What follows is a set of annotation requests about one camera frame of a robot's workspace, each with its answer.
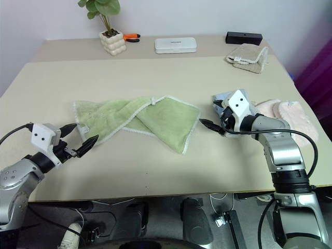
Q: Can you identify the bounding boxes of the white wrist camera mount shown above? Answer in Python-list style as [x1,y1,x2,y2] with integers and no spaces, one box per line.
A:
[222,89,251,132]
[30,123,63,165]

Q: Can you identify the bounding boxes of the black rectangular box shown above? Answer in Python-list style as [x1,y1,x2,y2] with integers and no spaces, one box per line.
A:
[225,31,264,47]

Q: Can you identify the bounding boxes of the purple object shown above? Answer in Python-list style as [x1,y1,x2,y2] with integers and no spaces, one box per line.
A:
[295,38,332,132]

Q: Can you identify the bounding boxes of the white bubble plant pot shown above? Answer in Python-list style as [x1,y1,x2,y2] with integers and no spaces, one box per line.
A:
[99,30,127,57]

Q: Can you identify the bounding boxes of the pink fluffy folded towel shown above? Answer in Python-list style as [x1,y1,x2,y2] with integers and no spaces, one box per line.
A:
[273,101,320,149]

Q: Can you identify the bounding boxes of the green towel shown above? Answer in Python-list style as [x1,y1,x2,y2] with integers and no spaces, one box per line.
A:
[72,95,201,155]

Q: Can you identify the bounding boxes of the beige folded towel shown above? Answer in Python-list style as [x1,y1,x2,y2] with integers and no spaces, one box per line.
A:
[225,44,270,75]

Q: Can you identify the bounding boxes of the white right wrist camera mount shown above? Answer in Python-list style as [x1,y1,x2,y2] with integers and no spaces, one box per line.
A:
[222,89,251,132]

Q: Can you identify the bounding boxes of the dark rounded shape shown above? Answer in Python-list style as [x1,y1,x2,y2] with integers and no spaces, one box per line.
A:
[179,197,214,244]

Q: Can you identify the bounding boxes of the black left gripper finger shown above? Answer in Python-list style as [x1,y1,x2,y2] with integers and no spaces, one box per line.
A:
[76,134,100,158]
[60,123,78,139]

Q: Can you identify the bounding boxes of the white thin cable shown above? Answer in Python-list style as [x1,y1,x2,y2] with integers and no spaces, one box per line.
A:
[209,192,236,216]

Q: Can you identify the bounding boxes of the blue-grey cloth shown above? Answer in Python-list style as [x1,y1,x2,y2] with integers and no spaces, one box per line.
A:
[212,88,258,118]

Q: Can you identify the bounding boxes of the white shoe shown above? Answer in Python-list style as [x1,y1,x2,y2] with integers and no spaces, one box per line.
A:
[60,222,82,249]

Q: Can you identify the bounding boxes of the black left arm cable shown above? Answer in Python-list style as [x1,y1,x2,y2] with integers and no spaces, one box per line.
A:
[0,124,34,146]

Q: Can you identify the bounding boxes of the white flat case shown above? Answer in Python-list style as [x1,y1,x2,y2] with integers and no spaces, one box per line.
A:
[154,37,197,55]

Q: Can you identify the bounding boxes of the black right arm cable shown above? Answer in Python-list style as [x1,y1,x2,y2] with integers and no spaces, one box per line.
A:
[222,118,319,243]

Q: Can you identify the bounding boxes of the white cloth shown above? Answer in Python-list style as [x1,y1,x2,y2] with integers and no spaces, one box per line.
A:
[255,99,282,118]

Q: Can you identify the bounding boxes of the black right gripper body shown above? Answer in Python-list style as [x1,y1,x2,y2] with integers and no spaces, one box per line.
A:
[220,106,237,134]

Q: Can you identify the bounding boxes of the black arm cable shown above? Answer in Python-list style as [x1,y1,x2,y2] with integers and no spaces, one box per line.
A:
[0,124,34,146]
[222,118,319,243]

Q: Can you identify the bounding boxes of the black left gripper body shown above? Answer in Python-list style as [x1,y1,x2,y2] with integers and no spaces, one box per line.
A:
[53,139,79,163]

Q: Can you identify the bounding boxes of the orange-handled pliers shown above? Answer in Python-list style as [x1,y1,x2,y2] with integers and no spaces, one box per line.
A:
[122,33,142,43]

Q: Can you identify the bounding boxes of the green leafy plant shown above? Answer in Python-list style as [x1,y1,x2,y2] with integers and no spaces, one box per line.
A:
[77,0,121,36]

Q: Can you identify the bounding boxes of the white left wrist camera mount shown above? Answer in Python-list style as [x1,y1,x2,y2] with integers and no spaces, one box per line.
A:
[30,123,63,165]

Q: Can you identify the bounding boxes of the black metal bar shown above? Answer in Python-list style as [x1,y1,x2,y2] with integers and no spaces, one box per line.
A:
[222,209,245,249]

